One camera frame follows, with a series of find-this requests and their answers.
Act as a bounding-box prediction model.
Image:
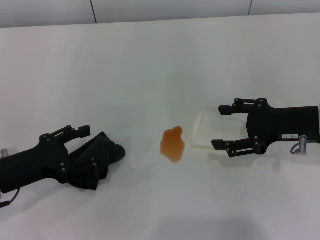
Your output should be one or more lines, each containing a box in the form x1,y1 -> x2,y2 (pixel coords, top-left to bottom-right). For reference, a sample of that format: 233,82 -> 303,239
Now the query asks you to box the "thin right arm cable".
289,141 -> 301,154

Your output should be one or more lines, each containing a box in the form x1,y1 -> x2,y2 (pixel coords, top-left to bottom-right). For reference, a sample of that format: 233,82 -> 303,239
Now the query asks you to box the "dark cleaning rag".
66,131 -> 127,192

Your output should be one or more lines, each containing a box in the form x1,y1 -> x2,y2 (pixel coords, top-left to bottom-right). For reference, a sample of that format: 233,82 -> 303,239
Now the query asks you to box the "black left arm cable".
0,187 -> 21,209

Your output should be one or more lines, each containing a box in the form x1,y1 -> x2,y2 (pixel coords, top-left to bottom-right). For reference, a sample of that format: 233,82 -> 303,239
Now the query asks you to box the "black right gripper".
211,97 -> 320,158

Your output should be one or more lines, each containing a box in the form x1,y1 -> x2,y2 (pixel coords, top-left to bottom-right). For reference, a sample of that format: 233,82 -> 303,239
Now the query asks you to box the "brown liquid stain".
159,126 -> 186,165

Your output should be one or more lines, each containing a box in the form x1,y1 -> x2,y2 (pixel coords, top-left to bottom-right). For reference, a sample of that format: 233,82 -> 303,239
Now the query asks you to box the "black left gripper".
0,124 -> 109,194

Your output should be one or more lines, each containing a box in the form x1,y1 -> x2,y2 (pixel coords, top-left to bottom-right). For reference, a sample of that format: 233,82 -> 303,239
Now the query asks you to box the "translucent plastic cup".
190,110 -> 248,151

